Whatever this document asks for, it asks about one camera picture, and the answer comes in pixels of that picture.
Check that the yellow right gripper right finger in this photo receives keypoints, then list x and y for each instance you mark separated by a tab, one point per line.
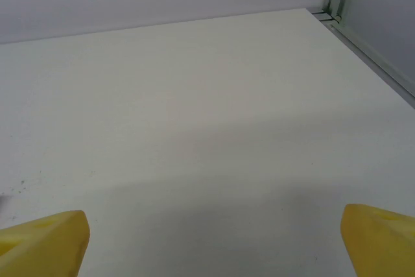
379	244

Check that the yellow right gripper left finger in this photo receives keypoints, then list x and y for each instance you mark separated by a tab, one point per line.
45	244

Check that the aluminium side rail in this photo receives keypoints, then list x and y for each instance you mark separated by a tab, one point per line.
373	61

